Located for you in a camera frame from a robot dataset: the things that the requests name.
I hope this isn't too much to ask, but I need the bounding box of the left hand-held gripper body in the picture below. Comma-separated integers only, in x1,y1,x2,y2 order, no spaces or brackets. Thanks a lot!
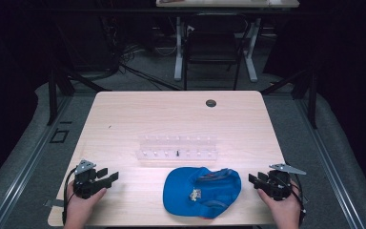
72,159,112,200

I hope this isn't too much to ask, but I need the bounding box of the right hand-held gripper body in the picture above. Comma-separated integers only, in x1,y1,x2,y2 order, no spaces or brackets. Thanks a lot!
260,163,307,202

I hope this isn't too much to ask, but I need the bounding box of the blue baseball cap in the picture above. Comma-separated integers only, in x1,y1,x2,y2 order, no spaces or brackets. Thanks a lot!
162,166,243,220

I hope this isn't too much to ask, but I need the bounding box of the person's left hand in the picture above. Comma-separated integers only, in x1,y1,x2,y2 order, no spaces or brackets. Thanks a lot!
64,180,108,229

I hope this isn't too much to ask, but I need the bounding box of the person's right hand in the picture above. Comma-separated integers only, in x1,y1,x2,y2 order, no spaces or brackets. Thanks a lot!
256,182,303,229

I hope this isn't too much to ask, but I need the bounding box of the clear acrylic peg rack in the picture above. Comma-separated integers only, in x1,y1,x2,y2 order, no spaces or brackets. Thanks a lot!
135,135,220,162

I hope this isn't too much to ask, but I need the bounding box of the black metal stand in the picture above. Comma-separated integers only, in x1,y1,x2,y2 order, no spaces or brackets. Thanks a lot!
260,67,319,130
46,61,112,127

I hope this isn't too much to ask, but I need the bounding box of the black folding chair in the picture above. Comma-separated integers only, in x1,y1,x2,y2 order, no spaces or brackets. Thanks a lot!
182,12,250,92

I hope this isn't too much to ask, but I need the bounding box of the white-legged desk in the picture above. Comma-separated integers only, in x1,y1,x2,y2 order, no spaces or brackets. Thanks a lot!
155,0,300,84

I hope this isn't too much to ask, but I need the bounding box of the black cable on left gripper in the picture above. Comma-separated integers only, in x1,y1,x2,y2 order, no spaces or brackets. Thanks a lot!
62,167,78,226

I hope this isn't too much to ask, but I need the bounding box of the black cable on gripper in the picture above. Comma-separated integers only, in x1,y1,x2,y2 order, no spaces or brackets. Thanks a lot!
62,167,78,226
290,177,308,226

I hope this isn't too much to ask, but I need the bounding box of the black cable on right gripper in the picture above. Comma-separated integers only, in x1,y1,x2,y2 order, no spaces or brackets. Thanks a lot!
290,177,308,226

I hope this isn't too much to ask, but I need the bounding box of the grey strap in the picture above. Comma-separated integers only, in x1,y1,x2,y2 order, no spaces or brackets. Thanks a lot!
43,198,66,208

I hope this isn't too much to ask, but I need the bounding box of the aluminium floor rail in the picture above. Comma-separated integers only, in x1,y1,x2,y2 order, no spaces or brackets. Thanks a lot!
295,98,365,229
0,94,74,229

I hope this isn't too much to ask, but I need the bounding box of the bundle of floor cables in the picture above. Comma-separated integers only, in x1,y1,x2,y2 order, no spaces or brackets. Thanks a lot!
106,41,183,92

